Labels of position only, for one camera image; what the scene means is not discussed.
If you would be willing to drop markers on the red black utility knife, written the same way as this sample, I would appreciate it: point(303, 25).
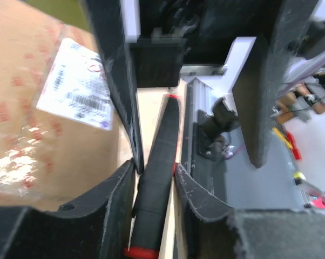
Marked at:
point(154, 184)

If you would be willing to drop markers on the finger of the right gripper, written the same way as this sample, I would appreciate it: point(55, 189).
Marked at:
point(276, 25)
point(107, 25)

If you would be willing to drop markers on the aluminium rail frame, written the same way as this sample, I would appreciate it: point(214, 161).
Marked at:
point(203, 159)

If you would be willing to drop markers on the green plastic fruit bin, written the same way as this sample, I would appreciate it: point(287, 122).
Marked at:
point(67, 11)

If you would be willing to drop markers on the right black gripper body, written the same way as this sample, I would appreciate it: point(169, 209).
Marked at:
point(178, 33)

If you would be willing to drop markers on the white shipping label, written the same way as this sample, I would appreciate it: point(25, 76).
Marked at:
point(76, 87)

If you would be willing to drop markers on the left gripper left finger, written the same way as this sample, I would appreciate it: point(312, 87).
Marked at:
point(93, 225)

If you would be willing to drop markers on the brown cardboard express box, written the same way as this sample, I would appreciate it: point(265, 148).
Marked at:
point(59, 132)

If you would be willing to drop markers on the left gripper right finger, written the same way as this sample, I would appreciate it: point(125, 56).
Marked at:
point(206, 227)

